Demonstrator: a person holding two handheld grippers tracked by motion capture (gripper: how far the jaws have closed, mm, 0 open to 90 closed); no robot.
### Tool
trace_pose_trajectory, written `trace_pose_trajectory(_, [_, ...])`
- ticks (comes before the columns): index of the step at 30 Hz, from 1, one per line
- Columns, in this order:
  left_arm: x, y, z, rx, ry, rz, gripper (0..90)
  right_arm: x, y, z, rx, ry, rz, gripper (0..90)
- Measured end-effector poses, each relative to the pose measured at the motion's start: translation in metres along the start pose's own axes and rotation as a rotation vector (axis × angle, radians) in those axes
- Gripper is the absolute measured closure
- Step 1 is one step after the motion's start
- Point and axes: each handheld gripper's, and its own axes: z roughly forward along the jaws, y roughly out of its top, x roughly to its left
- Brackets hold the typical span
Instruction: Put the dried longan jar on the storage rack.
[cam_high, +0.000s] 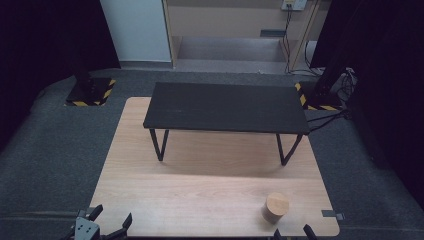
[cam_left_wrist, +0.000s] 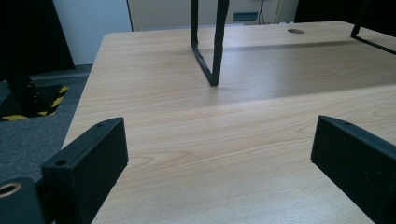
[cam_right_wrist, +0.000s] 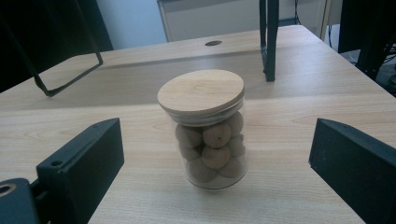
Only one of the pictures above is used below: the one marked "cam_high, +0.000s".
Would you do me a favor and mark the round wooden cylinder block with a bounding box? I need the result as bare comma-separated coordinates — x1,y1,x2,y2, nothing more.
261,192,291,225

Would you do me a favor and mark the black stand with striped base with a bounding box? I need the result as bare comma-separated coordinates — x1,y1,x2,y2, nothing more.
294,39,351,112
64,65,117,108

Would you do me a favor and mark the black cable from outlet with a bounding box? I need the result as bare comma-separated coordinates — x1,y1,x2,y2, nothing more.
281,7,295,74

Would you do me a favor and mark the bundle of black cables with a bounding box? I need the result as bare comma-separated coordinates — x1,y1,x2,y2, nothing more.
335,67,359,102

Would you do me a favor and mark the grey table edge clamp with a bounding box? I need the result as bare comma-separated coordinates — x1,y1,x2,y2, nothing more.
321,209,346,222

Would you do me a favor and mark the white wall power outlet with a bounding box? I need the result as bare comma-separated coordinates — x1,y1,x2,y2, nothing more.
281,0,308,12

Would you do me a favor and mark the black low shelf with legs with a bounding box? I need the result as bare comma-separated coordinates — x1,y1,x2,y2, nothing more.
142,81,311,167

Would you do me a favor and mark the grey label on cabinet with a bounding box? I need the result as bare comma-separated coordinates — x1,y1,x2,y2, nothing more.
259,29,287,38

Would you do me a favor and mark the white panel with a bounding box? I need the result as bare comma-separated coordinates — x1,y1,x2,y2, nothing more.
99,0,173,63

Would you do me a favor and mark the dark curtain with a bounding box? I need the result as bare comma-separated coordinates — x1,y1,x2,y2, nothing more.
0,0,122,152
309,0,424,212

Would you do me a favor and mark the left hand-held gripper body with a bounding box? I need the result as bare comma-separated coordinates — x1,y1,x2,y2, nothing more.
69,216,102,240

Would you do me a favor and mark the black cable on floor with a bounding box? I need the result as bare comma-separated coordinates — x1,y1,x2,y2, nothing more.
306,109,352,133

